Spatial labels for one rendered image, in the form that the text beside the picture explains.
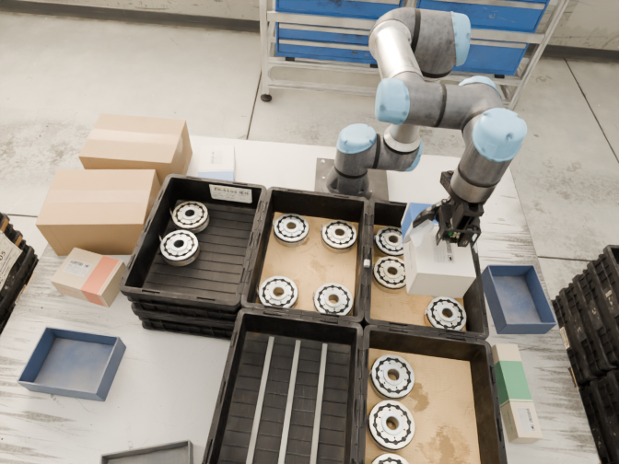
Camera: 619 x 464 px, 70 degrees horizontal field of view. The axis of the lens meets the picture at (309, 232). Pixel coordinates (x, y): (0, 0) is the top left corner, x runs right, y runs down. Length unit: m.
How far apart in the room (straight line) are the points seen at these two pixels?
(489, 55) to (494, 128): 2.38
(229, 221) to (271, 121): 1.70
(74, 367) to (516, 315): 1.27
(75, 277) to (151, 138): 0.52
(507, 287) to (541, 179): 1.62
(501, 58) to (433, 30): 2.00
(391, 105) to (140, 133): 1.04
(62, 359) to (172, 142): 0.74
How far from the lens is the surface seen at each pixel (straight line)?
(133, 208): 1.40
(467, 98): 0.82
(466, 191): 0.81
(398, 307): 1.22
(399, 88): 0.79
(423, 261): 0.94
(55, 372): 1.38
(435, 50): 1.16
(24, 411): 1.38
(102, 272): 1.40
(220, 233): 1.32
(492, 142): 0.74
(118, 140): 1.63
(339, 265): 1.26
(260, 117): 3.02
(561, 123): 3.59
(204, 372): 1.27
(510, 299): 1.51
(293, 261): 1.25
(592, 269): 2.05
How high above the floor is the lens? 1.88
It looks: 53 degrees down
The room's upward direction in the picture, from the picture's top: 5 degrees clockwise
